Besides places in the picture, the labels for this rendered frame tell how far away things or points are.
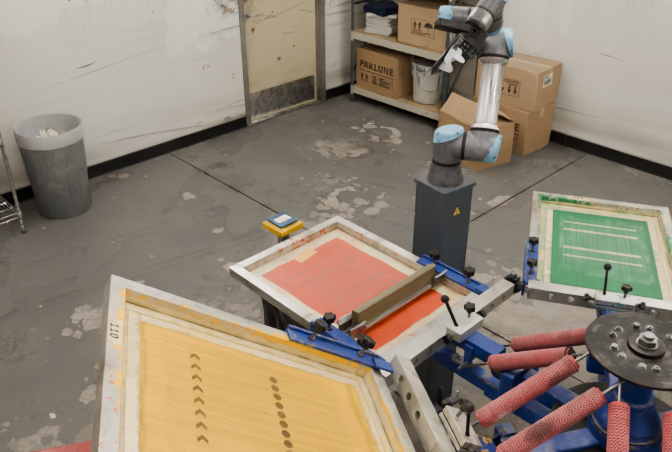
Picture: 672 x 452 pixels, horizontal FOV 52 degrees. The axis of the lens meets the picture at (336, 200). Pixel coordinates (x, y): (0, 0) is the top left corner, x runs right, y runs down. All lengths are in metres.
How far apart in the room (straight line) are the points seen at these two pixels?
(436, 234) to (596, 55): 3.48
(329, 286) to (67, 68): 3.44
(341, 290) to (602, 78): 3.96
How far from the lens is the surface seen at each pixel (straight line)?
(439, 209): 2.84
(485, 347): 2.27
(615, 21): 5.99
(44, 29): 5.45
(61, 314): 4.36
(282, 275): 2.70
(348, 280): 2.66
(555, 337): 2.17
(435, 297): 2.60
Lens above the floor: 2.49
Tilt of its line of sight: 28 degrees down
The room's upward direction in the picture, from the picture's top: straight up
